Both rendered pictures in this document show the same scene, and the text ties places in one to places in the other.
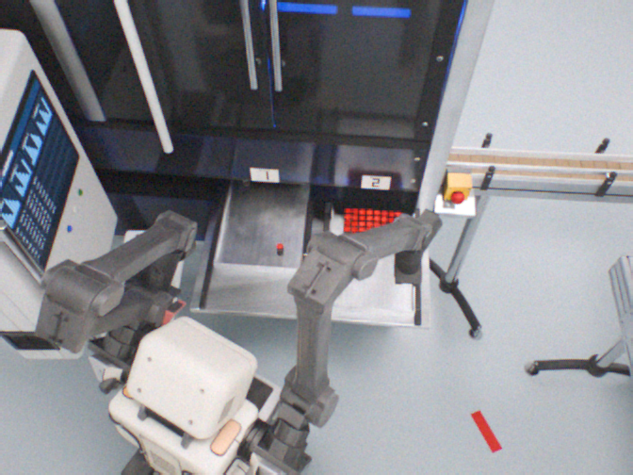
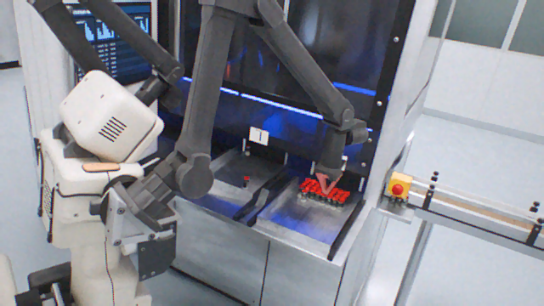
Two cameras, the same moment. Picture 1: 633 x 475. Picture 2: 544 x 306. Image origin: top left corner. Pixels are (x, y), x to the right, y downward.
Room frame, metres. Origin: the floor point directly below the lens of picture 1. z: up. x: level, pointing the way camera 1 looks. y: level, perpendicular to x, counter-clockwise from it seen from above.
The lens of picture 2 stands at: (-0.25, -0.40, 1.67)
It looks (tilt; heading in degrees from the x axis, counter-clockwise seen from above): 25 degrees down; 19
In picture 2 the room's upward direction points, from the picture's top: 8 degrees clockwise
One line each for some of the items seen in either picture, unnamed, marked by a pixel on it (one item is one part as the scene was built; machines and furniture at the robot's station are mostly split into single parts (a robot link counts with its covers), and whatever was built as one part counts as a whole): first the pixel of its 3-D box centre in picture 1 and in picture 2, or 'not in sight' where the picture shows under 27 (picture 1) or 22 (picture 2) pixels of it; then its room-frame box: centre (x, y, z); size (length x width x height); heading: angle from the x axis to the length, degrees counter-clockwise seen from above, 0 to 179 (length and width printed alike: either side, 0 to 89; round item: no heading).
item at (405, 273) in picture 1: (409, 260); (331, 158); (0.76, -0.23, 1.20); 0.10 x 0.07 x 0.07; 175
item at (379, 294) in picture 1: (370, 260); (311, 210); (0.94, -0.17, 0.90); 0.34 x 0.26 x 0.04; 175
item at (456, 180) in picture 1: (457, 185); (399, 184); (1.15, -0.43, 0.99); 0.08 x 0.07 x 0.07; 176
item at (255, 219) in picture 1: (264, 221); (245, 169); (1.08, 0.17, 0.90); 0.34 x 0.26 x 0.04; 176
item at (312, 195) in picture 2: (372, 234); (320, 198); (1.03, -0.17, 0.90); 0.18 x 0.02 x 0.05; 85
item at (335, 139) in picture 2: (413, 246); (337, 138); (0.76, -0.23, 1.26); 0.07 x 0.06 x 0.07; 146
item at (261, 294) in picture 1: (316, 249); (273, 195); (0.99, 0.00, 0.87); 0.70 x 0.48 x 0.02; 86
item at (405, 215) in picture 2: (453, 198); (397, 208); (1.19, -0.45, 0.87); 0.14 x 0.13 x 0.02; 176
